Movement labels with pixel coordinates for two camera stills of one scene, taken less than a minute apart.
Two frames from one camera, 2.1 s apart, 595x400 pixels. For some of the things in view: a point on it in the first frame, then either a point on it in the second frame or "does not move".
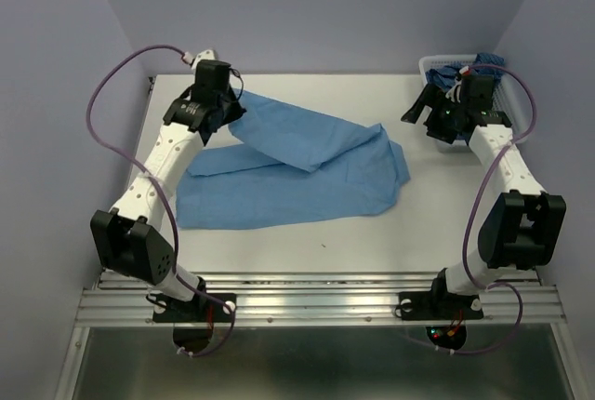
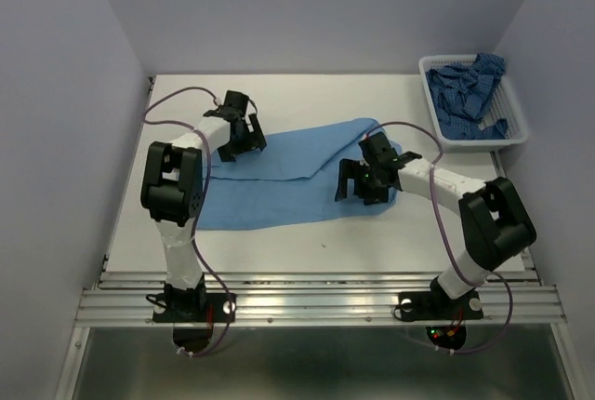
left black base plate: [201, 309] does not move
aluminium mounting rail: [318, 298] does not move
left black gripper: [237, 112] to [253, 140]
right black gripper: [433, 129] to [350, 168]
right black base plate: [438, 306] does not move
